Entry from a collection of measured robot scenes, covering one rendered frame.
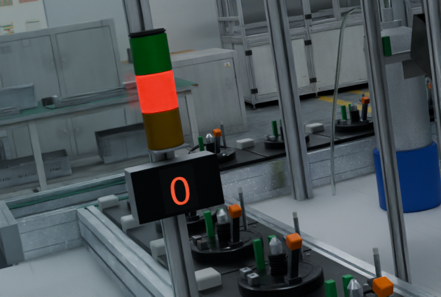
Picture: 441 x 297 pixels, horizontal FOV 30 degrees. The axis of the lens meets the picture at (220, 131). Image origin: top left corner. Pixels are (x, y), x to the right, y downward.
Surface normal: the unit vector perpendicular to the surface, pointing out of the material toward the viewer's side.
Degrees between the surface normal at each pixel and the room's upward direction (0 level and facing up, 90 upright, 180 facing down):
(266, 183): 90
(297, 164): 90
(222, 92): 90
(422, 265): 0
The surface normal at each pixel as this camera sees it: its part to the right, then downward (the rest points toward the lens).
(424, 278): -0.15, -0.98
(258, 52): 0.22, 0.13
